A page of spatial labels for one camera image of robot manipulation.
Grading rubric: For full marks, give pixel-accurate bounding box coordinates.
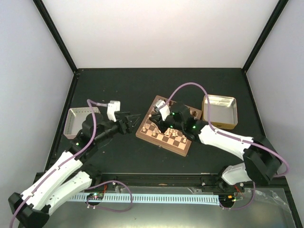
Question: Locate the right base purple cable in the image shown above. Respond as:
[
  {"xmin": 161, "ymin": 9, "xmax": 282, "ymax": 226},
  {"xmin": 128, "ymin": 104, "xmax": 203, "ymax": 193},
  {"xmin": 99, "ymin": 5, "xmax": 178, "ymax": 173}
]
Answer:
[{"xmin": 218, "ymin": 182, "xmax": 257, "ymax": 211}]

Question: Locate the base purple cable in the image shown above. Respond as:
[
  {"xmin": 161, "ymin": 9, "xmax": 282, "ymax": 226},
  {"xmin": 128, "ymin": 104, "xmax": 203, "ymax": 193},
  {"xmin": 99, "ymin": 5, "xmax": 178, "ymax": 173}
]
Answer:
[
  {"xmin": 85, "ymin": 180, "xmax": 133, "ymax": 212},
  {"xmin": 218, "ymin": 182, "xmax": 257, "ymax": 211}
]

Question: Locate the light blue slotted cable duct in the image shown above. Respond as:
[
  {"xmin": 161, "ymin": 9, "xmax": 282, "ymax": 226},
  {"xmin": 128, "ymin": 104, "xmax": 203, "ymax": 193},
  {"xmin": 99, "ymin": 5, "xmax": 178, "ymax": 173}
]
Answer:
[{"xmin": 69, "ymin": 193, "xmax": 219, "ymax": 206}]

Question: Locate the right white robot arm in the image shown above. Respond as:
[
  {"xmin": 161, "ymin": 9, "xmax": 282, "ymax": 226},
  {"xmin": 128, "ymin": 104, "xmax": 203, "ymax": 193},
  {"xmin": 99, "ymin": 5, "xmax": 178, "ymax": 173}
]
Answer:
[{"xmin": 136, "ymin": 99, "xmax": 281, "ymax": 191}]

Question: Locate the silver metal tin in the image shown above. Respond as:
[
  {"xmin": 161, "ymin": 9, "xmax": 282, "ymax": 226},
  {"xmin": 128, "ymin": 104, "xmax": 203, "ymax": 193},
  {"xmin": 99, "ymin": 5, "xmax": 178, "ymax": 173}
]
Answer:
[{"xmin": 202, "ymin": 95, "xmax": 238, "ymax": 130}]

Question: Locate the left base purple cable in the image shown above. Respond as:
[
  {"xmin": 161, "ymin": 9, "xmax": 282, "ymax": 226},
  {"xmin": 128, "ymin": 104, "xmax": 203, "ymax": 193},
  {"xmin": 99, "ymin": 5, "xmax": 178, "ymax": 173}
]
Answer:
[{"xmin": 85, "ymin": 180, "xmax": 133, "ymax": 212}]

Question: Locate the wooden chess board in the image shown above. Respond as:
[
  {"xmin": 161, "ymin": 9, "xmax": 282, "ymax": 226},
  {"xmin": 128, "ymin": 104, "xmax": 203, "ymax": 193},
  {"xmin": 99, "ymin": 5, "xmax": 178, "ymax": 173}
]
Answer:
[{"xmin": 136, "ymin": 95, "xmax": 191, "ymax": 157}]

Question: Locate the pink plastic tray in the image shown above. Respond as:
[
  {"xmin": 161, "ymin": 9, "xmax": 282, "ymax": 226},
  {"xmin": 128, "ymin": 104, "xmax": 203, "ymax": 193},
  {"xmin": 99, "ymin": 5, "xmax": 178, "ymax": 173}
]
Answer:
[{"xmin": 63, "ymin": 107, "xmax": 92, "ymax": 140}]

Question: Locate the pile of light chess pieces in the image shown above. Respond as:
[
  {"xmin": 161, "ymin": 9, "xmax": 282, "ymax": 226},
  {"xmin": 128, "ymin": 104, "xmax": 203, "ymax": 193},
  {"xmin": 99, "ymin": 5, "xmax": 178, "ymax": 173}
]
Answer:
[{"xmin": 152, "ymin": 128, "xmax": 187, "ymax": 147}]

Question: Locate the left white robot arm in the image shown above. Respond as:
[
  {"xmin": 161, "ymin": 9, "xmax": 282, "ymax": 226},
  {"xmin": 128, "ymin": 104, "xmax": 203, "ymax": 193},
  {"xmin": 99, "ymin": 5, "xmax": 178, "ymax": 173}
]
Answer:
[{"xmin": 8, "ymin": 112, "xmax": 140, "ymax": 228}]

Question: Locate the row of dark chess pieces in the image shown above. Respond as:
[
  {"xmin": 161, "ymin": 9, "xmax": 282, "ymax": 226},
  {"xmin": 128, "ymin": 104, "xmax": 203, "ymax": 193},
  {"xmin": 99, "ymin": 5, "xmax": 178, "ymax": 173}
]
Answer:
[{"xmin": 169, "ymin": 101, "xmax": 202, "ymax": 119}]

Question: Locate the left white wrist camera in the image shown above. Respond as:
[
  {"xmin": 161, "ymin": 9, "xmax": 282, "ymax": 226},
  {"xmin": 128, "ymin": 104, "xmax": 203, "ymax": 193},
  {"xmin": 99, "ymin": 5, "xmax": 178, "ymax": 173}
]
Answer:
[{"xmin": 107, "ymin": 101, "xmax": 121, "ymax": 122}]

